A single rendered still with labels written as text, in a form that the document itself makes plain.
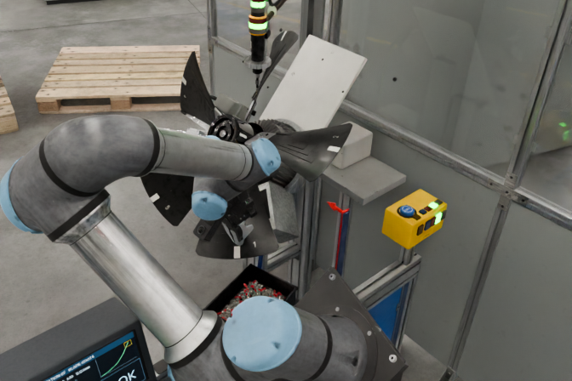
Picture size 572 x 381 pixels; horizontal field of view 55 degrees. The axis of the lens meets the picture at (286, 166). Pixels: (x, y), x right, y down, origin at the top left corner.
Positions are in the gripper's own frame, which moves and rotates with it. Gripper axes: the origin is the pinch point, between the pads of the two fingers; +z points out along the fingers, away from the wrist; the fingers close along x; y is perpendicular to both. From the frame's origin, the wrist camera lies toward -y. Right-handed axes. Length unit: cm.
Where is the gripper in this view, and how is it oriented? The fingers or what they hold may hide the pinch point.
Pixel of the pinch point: (237, 243)
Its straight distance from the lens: 150.6
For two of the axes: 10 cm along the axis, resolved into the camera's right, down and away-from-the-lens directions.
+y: 7.3, -5.7, 3.7
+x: -6.6, -4.4, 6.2
